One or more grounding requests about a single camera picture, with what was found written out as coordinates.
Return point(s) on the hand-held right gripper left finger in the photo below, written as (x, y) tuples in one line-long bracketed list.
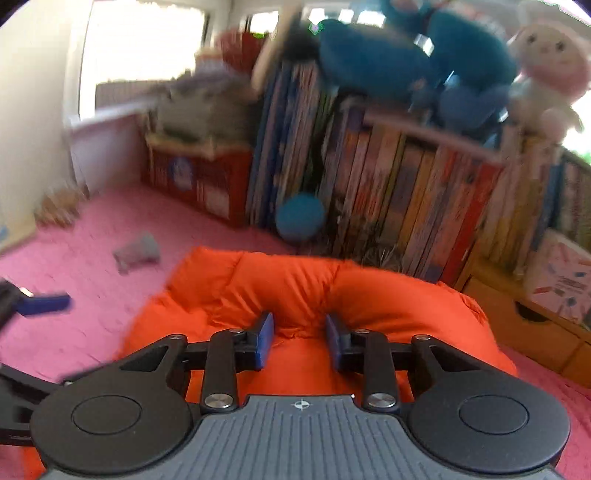
[(264, 344)]

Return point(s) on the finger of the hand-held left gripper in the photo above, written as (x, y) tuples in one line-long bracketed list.
[(46, 303), (27, 376)]

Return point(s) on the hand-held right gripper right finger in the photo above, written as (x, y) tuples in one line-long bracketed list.
[(336, 344)]

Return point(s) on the orange down jacket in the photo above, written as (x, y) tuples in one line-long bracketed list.
[(286, 286)]

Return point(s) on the toy bicycle model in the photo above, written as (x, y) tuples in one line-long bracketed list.
[(374, 256)]

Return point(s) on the grey cloth piece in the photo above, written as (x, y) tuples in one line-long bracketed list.
[(138, 251)]

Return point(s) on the blue plush ball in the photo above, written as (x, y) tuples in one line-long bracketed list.
[(300, 217)]

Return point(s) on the red crate with labels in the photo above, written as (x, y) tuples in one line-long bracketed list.
[(221, 184)]

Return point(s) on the wooden drawer organizer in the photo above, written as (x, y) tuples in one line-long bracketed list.
[(498, 314)]

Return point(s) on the row of thick colourful books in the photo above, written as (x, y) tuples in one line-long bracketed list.
[(415, 194)]

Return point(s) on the grey flat book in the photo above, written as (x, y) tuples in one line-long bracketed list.
[(438, 136)]

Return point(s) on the white printed cardboard box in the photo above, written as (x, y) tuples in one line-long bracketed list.
[(558, 277)]

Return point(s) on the stack of papers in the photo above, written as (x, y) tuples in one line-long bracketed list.
[(203, 106)]

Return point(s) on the blue plush toy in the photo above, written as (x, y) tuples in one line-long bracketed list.
[(369, 55)]

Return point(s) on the white and pink plush doll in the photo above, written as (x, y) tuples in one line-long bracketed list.
[(549, 46)]

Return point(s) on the white window frame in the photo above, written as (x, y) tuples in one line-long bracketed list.
[(106, 110)]

